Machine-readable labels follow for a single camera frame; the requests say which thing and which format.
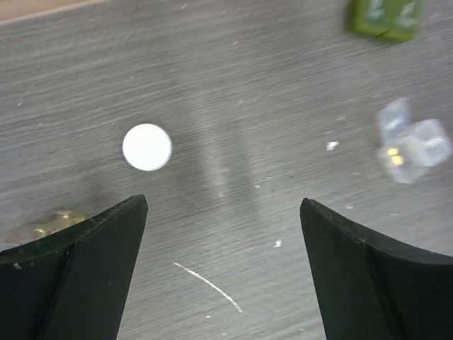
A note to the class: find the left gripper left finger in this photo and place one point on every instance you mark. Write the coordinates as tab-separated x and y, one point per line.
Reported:
73	284

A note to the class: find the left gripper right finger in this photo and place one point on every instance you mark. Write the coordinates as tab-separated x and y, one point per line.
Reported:
371	286

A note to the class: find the clear pill box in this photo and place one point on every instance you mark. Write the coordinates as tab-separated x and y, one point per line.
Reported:
423	145

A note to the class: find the white bottle cap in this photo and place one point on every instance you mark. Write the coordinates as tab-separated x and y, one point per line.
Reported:
147	147

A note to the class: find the clear bottle with orange pills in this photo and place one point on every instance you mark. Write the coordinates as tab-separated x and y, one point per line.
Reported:
36	230

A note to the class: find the green pill box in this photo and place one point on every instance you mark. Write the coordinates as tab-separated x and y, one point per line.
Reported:
396	21

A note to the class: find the wooden clothes rack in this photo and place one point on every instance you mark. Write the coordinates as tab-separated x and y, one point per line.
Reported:
16	10

